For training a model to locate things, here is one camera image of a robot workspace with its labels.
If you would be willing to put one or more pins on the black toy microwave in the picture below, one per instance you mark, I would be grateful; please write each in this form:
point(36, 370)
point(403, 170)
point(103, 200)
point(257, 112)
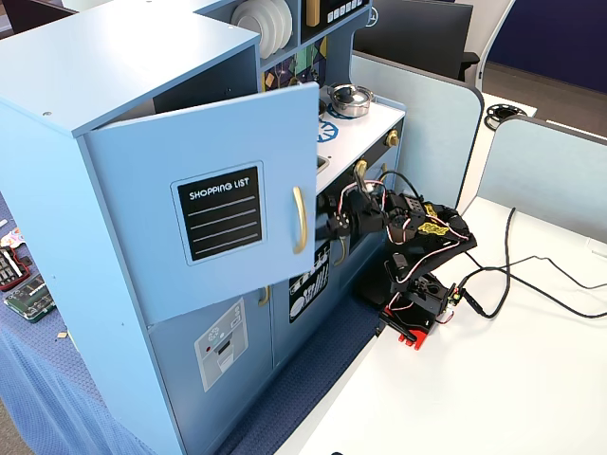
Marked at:
point(332, 27)

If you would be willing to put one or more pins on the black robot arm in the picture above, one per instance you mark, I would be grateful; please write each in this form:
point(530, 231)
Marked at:
point(441, 246)

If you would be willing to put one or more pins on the dark brown desk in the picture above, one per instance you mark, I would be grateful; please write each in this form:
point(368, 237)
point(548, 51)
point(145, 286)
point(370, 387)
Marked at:
point(28, 14)

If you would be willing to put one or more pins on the grey toy sink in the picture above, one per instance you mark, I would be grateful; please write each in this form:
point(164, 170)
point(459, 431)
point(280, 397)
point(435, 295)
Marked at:
point(322, 163)

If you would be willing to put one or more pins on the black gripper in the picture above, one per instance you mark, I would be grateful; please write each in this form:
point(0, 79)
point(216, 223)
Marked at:
point(342, 223)

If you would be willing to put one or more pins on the black filament spool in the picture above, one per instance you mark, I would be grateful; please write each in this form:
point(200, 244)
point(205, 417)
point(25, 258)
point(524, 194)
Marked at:
point(493, 116)

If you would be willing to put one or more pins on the colourful sticker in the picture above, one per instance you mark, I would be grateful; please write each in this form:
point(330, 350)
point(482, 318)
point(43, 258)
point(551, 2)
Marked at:
point(12, 237)

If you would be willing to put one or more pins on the steel toy pot with lid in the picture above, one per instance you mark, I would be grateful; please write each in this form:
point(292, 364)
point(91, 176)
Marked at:
point(351, 102)

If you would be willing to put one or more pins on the blue oven door with window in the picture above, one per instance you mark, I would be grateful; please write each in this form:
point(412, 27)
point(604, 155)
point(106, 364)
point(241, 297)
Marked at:
point(394, 168)

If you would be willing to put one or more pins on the blue dishwasher door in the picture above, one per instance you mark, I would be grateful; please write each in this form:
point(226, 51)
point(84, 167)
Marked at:
point(284, 341)

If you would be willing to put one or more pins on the black computer monitor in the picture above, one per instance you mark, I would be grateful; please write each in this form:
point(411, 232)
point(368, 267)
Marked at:
point(417, 33)

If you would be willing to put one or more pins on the red table clamp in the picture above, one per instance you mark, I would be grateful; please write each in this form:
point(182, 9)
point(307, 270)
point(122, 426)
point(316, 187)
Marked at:
point(417, 339)

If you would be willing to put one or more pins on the desk divider panel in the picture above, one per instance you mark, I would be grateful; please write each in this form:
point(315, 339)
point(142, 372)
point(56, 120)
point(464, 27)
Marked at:
point(545, 180)
point(427, 118)

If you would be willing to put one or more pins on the red black bit set case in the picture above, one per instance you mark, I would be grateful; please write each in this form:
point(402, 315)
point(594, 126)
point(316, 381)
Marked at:
point(9, 270)

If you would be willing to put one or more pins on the white toy plate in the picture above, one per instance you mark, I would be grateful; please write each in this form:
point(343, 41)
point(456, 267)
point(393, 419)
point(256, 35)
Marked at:
point(276, 23)
point(288, 19)
point(246, 21)

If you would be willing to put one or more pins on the blue toy play kitchen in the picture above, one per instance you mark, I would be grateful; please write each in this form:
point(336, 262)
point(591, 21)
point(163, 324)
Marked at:
point(118, 57)

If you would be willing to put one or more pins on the blue ice dispenser fridge door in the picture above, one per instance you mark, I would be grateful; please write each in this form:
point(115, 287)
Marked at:
point(180, 379)

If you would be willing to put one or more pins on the blue shopping list fridge door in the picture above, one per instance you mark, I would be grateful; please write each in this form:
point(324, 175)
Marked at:
point(142, 237)

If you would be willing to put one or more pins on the small tan piece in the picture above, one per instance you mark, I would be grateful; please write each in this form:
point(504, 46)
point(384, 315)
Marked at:
point(62, 334)

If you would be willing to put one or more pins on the gold stove knob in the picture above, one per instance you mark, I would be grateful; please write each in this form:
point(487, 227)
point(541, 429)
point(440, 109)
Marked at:
point(392, 138)
point(361, 168)

